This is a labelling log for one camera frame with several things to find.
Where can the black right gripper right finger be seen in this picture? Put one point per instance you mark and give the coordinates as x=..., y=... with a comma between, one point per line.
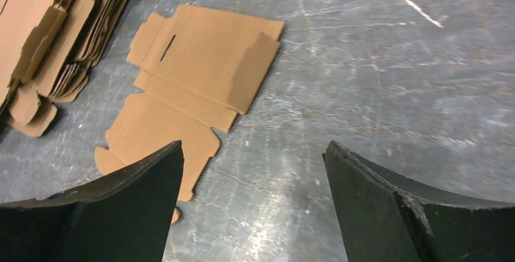
x=385, y=216

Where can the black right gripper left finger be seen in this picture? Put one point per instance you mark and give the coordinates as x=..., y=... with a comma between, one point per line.
x=122, y=216

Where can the brown cardboard box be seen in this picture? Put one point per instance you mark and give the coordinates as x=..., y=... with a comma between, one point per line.
x=199, y=69

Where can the stack of flat cardboard boxes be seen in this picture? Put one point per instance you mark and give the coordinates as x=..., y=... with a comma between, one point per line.
x=47, y=49

